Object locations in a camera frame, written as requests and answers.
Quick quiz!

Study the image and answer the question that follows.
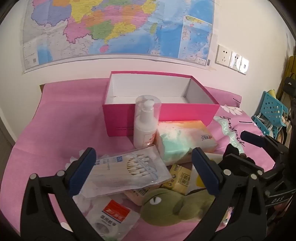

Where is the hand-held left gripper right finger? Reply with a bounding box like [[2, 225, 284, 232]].
[[185, 148, 267, 241]]

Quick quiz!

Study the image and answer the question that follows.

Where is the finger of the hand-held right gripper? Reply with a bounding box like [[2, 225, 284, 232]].
[[217, 144, 264, 175], [240, 130, 289, 160]]

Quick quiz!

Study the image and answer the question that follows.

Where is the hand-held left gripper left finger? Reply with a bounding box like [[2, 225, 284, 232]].
[[20, 147, 104, 241]]

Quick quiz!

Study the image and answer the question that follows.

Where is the yellow tissue pack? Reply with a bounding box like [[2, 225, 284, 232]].
[[161, 163, 192, 195]]

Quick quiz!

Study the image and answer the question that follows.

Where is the white gauze packet red label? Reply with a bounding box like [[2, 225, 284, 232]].
[[84, 199, 141, 240]]

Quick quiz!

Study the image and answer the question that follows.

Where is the green plush toy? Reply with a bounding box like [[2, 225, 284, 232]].
[[141, 188, 216, 227]]

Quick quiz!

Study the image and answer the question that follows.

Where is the pink cardboard box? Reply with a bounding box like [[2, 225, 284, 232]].
[[102, 71, 221, 138]]

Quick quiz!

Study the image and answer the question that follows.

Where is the small white yellow carton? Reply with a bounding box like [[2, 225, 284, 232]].
[[186, 164, 208, 196]]

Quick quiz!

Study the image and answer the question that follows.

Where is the pastel tissue pack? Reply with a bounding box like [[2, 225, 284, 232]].
[[154, 120, 219, 166]]

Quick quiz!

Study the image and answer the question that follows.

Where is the blue perforated plastic rack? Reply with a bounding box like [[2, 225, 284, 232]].
[[251, 91, 289, 139]]

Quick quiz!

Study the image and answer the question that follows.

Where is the cotton swab bag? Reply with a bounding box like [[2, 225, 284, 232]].
[[80, 145, 173, 198]]

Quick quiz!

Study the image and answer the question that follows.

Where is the pink daisy print blanket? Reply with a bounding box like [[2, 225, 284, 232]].
[[5, 79, 296, 241]]

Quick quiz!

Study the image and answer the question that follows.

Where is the small peach packet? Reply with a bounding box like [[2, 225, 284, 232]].
[[124, 185, 153, 206]]

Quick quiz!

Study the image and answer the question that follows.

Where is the white lotion pump bottle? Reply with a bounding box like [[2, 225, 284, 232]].
[[133, 95, 162, 149]]

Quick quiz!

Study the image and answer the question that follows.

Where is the yellow hanging cloth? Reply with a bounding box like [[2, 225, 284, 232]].
[[287, 56, 296, 80]]

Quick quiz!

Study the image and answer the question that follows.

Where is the white wall socket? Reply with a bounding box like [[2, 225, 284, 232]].
[[215, 44, 232, 66]]

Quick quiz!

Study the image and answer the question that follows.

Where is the colourful wall map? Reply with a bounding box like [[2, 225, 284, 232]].
[[20, 0, 215, 75]]

